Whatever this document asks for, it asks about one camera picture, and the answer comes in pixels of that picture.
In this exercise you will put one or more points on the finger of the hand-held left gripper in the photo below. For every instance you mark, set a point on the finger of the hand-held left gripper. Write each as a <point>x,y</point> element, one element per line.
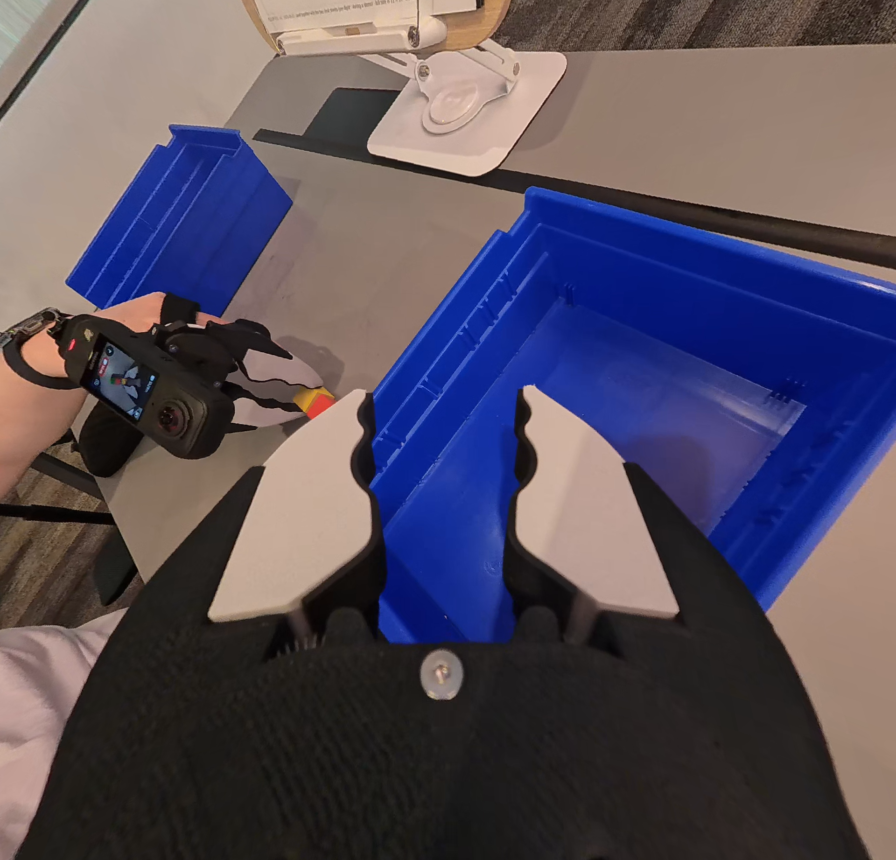
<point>266,415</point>
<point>280,370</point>

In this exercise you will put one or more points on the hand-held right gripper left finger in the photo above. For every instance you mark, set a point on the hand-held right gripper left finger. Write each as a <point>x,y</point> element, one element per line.
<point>294,524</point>

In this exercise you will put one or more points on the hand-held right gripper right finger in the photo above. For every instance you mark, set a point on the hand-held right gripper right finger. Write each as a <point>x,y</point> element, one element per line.
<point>595,524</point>

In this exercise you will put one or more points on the yellow wooden cube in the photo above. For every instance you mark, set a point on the yellow wooden cube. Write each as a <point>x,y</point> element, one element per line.
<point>311,394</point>

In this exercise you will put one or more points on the orange wooden cube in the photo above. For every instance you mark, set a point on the orange wooden cube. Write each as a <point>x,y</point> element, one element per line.
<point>323,407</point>

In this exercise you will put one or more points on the blue plastic bin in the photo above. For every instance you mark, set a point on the blue plastic bin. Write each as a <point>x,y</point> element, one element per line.
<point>182,230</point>
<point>630,279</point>

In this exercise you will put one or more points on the person's left forearm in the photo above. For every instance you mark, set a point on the person's left forearm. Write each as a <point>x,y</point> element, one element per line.
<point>28,419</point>

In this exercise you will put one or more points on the person's left hand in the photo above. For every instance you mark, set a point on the person's left hand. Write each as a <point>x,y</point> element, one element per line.
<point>133,310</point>

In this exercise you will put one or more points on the black rounded pad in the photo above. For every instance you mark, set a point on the black rounded pad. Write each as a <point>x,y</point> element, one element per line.
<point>112,447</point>

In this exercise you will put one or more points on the person's pale shirt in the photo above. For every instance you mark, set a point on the person's pale shirt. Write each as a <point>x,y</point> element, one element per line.
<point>42,720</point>

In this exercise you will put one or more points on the black table leg frame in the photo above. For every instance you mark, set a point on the black table leg frame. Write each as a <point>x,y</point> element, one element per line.
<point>105,552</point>

